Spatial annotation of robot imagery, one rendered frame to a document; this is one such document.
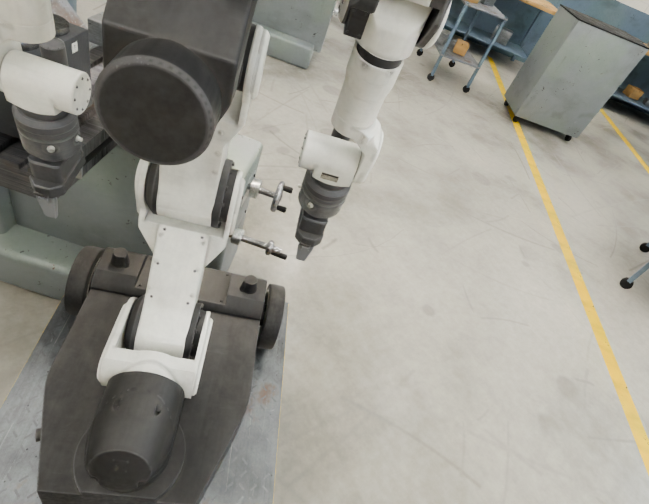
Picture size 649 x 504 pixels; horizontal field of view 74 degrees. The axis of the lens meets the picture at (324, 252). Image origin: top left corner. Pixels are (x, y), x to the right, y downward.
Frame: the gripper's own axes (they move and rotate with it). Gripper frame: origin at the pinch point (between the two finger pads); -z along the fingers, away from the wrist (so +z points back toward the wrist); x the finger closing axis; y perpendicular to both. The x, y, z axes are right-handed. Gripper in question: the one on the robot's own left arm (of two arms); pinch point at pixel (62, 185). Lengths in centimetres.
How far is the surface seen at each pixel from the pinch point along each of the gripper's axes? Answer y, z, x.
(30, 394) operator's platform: 5, -53, -25
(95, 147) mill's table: 3.8, -11.0, 22.1
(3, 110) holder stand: 18.1, -0.8, 15.2
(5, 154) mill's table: 15.4, -5.8, 8.3
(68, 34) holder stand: 11.6, 9.2, 32.7
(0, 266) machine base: 47, -92, 27
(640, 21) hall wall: -515, -85, 649
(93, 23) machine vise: 22, -10, 68
